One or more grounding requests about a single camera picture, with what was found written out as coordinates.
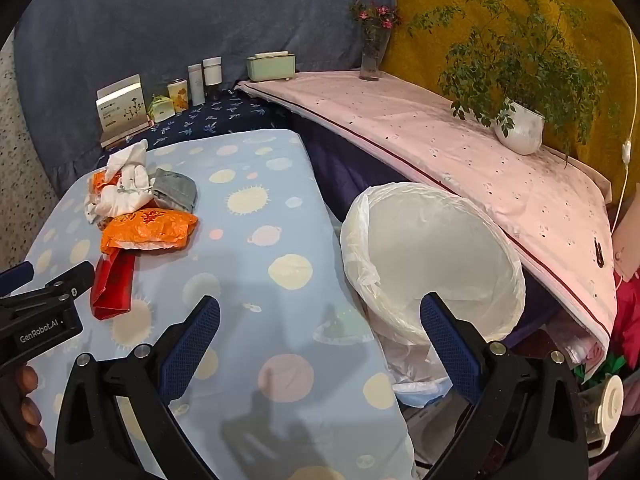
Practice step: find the green plant in white pot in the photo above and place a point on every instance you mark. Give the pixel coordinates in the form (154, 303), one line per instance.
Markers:
(522, 127)

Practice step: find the orange cloth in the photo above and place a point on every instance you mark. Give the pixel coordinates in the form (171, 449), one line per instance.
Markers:
(99, 182)

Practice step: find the pale green tissue box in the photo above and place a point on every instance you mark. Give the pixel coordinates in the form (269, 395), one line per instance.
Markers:
(270, 67)

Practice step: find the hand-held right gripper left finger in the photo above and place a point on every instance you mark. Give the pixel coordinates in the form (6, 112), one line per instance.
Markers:
(192, 345)

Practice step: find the glass vase with pink flowers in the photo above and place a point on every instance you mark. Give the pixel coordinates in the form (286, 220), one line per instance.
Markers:
(372, 57)

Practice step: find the tall white bottle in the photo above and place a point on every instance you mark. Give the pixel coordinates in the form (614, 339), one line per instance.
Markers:
(196, 85)

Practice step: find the person's left hand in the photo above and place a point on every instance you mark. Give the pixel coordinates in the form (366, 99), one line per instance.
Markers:
(27, 405)

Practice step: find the red cloth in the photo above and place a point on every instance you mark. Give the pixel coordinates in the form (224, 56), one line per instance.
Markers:
(629, 325)

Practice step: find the large orange plastic wrapper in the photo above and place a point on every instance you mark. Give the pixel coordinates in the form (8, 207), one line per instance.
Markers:
(150, 227)

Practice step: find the white plastic bag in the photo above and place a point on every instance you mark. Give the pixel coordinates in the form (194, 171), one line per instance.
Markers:
(430, 240)

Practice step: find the shiny red packet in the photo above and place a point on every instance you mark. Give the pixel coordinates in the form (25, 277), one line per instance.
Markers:
(112, 290)

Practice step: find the white cardboard box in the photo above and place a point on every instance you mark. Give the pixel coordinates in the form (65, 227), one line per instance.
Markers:
(120, 107)

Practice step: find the blue-grey backdrop cloth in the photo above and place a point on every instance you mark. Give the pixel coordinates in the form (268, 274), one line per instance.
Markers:
(150, 20)

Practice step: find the plain navy cloth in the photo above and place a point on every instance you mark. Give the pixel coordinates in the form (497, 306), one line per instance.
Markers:
(330, 175)

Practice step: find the white round device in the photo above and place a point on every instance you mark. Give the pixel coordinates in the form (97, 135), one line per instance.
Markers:
(607, 405)

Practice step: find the light blue dotted tablecloth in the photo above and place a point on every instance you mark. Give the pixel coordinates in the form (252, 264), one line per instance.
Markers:
(240, 200)

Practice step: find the pink dotted cloth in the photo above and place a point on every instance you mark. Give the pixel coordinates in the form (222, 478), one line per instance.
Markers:
(425, 125)

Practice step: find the white jar with dark base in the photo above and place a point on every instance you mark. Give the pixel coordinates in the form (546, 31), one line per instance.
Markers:
(212, 72)

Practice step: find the grey cloth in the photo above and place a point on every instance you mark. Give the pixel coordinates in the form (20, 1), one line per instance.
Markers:
(175, 190)

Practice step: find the dark blue patterned cloth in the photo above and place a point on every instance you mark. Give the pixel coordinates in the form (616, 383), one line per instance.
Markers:
(225, 110)

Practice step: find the white tissue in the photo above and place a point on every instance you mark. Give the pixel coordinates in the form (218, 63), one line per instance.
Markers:
(125, 195)

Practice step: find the small green box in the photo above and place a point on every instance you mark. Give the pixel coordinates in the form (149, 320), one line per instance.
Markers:
(161, 109)

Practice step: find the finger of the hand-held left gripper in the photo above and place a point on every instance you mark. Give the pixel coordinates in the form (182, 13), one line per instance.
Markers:
(70, 280)
(15, 276)

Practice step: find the yellow printed tin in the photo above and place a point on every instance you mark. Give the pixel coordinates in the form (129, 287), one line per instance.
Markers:
(178, 97)

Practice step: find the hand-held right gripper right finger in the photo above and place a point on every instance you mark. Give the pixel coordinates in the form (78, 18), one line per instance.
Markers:
(450, 350)

